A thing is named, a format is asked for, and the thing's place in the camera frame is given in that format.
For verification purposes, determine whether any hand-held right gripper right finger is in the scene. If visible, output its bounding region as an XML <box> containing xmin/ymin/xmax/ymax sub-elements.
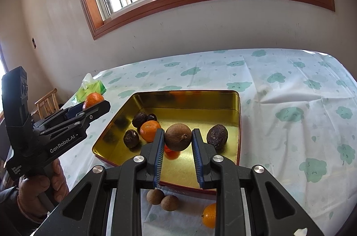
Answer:
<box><xmin>191</xmin><ymin>128</ymin><xmax>325</xmax><ymax>236</ymax></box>

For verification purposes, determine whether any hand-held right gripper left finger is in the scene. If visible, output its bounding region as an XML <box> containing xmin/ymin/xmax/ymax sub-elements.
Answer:
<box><xmin>33</xmin><ymin>128</ymin><xmax>166</xmax><ymax>236</ymax></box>

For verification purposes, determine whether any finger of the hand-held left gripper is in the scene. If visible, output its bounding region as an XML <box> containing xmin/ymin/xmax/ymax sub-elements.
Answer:
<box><xmin>37</xmin><ymin>100</ymin><xmax>111</xmax><ymax>139</ymax></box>
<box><xmin>36</xmin><ymin>104</ymin><xmax>85</xmax><ymax>128</ymax></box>

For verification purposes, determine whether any brown longan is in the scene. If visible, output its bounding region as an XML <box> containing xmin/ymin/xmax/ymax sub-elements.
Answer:
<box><xmin>147</xmin><ymin>189</ymin><xmax>165</xmax><ymax>205</ymax></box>
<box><xmin>164</xmin><ymin>124</ymin><xmax>192</xmax><ymax>152</ymax></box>
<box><xmin>160</xmin><ymin>195</ymin><xmax>179</xmax><ymax>211</ymax></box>

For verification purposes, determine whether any large orange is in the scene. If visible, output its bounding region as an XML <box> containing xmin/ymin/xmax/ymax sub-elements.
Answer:
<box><xmin>140</xmin><ymin>120</ymin><xmax>162</xmax><ymax>142</ymax></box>

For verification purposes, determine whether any gold metal tin box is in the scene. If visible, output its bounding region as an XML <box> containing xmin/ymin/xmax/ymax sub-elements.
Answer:
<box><xmin>91</xmin><ymin>90</ymin><xmax>242</xmax><ymax>192</ymax></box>

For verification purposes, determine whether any person's left forearm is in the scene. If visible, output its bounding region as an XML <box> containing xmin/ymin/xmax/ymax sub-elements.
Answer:
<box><xmin>0</xmin><ymin>166</ymin><xmax>51</xmax><ymax>236</ymax></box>

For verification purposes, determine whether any person's left hand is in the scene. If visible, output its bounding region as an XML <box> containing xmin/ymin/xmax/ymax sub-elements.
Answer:
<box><xmin>17</xmin><ymin>158</ymin><xmax>70</xmax><ymax>224</ymax></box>

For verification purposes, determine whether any green tissue pack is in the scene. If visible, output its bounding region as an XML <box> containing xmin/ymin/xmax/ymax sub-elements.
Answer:
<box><xmin>75</xmin><ymin>73</ymin><xmax>107</xmax><ymax>103</ymax></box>

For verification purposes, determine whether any wooden chair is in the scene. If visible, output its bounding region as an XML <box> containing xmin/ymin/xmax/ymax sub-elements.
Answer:
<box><xmin>35</xmin><ymin>88</ymin><xmax>60</xmax><ymax>119</ymax></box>

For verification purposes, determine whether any large dark passion fruit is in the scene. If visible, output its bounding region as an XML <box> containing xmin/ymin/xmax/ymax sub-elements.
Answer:
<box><xmin>206</xmin><ymin>124</ymin><xmax>228</xmax><ymax>148</ymax></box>

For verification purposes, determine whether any small dark passion fruit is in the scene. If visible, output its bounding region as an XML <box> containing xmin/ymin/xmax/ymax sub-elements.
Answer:
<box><xmin>123</xmin><ymin>129</ymin><xmax>139</xmax><ymax>149</ymax></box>

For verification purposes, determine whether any side window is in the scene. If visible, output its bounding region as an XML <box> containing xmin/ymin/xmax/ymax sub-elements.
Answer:
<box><xmin>0</xmin><ymin>42</ymin><xmax>8</xmax><ymax>77</ymax></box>

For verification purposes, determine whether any cloud printed tablecloth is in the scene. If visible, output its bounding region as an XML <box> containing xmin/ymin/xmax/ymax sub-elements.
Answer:
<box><xmin>58</xmin><ymin>49</ymin><xmax>357</xmax><ymax>236</ymax></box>

